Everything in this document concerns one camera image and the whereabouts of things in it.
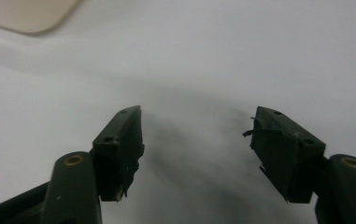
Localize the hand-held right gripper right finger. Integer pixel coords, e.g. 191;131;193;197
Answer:
242;105;327;204

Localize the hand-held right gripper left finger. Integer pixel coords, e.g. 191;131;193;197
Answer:
92;105;146;203

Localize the beige rounded board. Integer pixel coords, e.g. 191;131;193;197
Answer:
0;0;83;35

